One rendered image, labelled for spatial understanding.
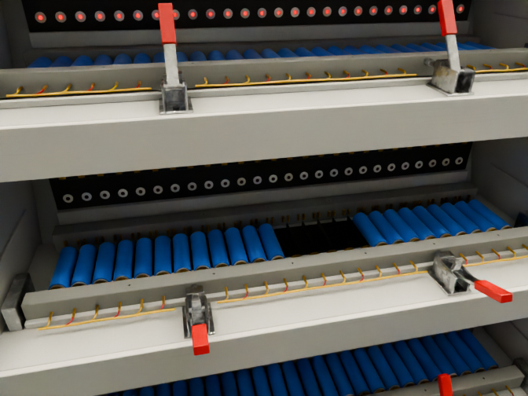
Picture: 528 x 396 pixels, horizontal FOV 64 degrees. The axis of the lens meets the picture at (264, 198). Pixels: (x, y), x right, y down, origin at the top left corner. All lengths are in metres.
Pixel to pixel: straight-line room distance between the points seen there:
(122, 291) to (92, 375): 0.08
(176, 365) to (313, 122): 0.25
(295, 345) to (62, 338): 0.22
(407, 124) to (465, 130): 0.07
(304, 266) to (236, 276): 0.07
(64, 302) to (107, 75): 0.21
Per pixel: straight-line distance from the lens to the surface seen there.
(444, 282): 0.49
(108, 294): 0.43
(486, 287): 0.44
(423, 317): 0.47
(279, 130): 0.37
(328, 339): 0.44
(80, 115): 0.38
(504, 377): 0.66
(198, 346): 0.34
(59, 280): 0.47
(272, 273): 0.44
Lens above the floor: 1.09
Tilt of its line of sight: 10 degrees down
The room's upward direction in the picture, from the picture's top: 4 degrees counter-clockwise
